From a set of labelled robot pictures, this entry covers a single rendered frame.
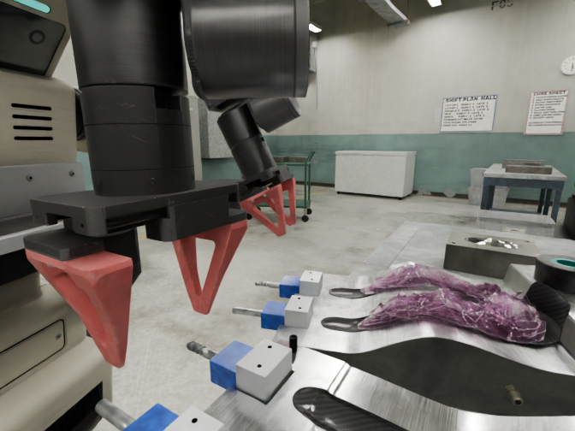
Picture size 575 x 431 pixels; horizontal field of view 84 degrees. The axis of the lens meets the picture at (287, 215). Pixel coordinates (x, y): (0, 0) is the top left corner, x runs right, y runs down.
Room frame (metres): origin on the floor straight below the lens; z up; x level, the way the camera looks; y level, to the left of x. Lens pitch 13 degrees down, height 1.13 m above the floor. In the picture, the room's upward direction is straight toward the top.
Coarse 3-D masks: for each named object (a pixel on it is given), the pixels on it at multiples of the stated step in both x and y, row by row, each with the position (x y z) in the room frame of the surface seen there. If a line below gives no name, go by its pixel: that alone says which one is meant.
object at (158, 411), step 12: (96, 408) 0.25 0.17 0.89; (108, 408) 0.24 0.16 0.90; (156, 408) 0.23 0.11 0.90; (192, 408) 0.22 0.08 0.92; (108, 420) 0.24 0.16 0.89; (120, 420) 0.23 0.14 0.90; (132, 420) 0.23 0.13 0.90; (144, 420) 0.22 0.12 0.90; (156, 420) 0.22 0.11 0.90; (168, 420) 0.22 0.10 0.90; (180, 420) 0.21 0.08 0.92; (192, 420) 0.21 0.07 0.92; (204, 420) 0.21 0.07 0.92; (216, 420) 0.21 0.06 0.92
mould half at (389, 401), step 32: (288, 384) 0.28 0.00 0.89; (320, 384) 0.28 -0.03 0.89; (352, 384) 0.28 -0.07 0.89; (384, 384) 0.28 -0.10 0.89; (224, 416) 0.24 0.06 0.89; (256, 416) 0.24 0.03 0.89; (288, 416) 0.24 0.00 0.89; (384, 416) 0.24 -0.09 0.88; (416, 416) 0.25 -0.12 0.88; (448, 416) 0.25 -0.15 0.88; (480, 416) 0.24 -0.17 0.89; (512, 416) 0.23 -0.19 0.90; (544, 416) 0.22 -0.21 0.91
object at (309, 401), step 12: (300, 396) 0.27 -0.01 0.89; (312, 396) 0.27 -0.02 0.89; (324, 396) 0.27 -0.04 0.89; (336, 396) 0.27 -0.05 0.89; (300, 408) 0.25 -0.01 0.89; (312, 408) 0.25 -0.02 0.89; (324, 408) 0.26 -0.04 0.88; (336, 408) 0.26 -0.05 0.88; (348, 408) 0.25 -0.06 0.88; (360, 408) 0.25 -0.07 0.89; (312, 420) 0.24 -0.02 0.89; (324, 420) 0.24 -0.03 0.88; (336, 420) 0.24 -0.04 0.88; (348, 420) 0.24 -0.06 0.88; (360, 420) 0.24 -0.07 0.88; (372, 420) 0.24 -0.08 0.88; (384, 420) 0.24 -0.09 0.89
